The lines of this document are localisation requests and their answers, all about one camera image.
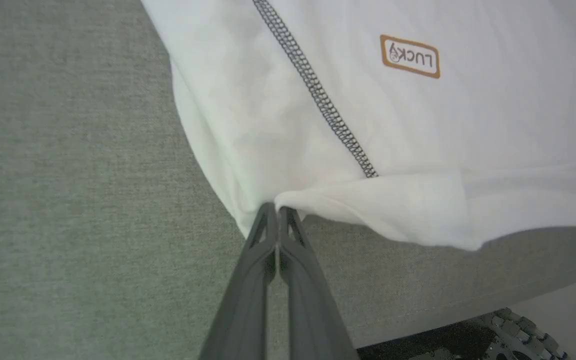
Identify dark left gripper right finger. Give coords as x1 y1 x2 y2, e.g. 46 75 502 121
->
278 206 360 360

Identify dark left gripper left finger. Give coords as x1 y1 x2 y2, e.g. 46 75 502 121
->
199 202 279 360

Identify white garment with LUCKY patch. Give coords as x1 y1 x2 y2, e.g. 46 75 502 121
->
140 0 576 252

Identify grey-green fabric sofa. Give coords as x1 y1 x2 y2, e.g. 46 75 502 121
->
0 0 576 360

